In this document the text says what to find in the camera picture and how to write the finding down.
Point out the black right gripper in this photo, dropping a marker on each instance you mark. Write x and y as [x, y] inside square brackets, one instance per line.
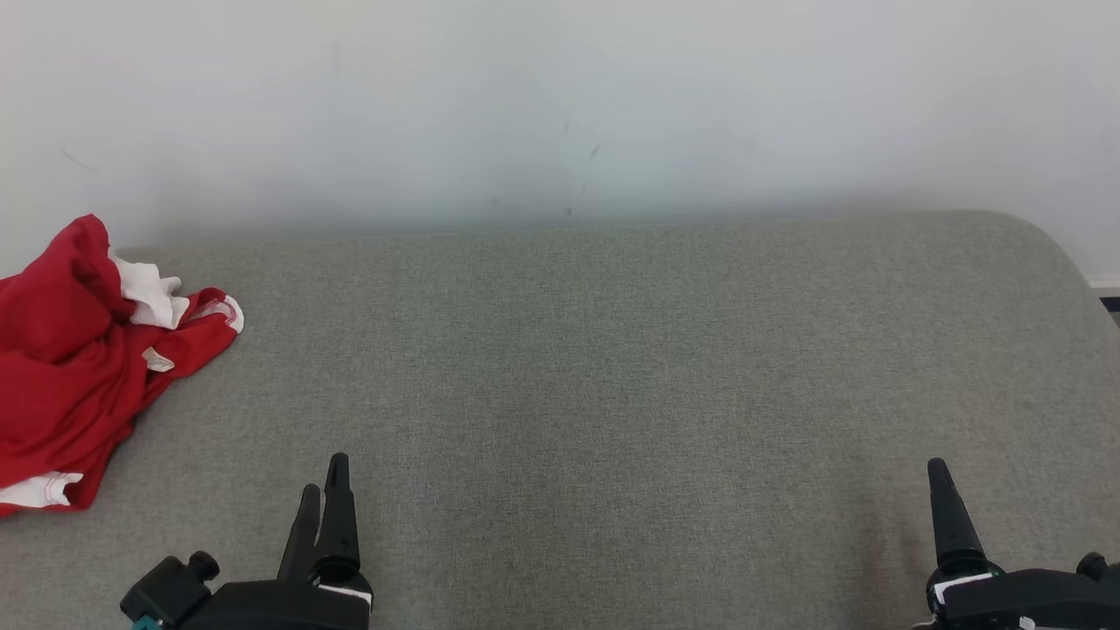
[1024, 604]

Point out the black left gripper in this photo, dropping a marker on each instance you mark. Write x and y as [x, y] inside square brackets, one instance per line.
[262, 608]

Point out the white and black wall skirting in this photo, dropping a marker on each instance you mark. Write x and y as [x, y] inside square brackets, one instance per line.
[1108, 284]

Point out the grey fabric sofa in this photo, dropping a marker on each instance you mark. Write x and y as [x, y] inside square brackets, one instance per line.
[612, 394]

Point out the red shorts with white stripe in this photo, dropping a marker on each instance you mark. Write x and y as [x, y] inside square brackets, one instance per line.
[52, 420]

